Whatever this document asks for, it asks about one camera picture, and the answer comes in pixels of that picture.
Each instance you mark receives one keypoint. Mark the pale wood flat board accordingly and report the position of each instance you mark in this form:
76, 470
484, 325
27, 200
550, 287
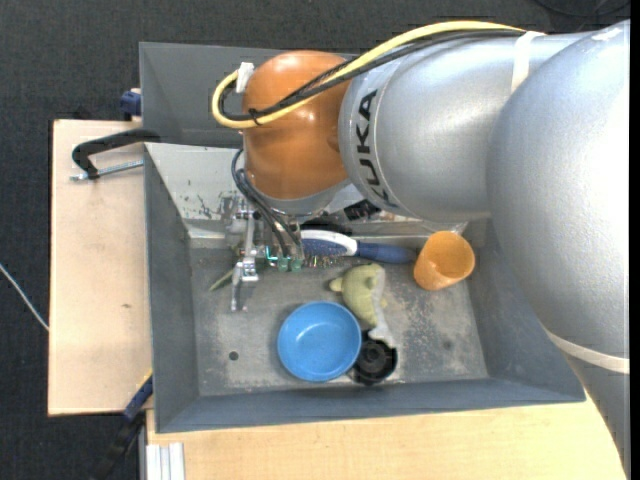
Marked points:
95, 268

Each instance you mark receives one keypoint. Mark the orange cup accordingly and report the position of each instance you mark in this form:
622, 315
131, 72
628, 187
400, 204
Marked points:
442, 263

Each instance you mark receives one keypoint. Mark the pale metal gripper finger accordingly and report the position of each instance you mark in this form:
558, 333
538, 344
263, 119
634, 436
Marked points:
243, 271
222, 280

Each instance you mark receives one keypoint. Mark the black round lid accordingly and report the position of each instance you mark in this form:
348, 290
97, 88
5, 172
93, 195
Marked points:
374, 363

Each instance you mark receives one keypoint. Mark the blue bowl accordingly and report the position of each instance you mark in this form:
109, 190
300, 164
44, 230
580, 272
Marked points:
318, 342

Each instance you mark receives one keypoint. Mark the blue and white brush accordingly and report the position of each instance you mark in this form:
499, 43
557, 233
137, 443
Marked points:
350, 247

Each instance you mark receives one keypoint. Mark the grey metal bin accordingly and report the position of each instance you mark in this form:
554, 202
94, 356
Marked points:
240, 343

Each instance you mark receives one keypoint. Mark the green plush toy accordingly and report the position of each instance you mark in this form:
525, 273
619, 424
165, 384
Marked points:
362, 288

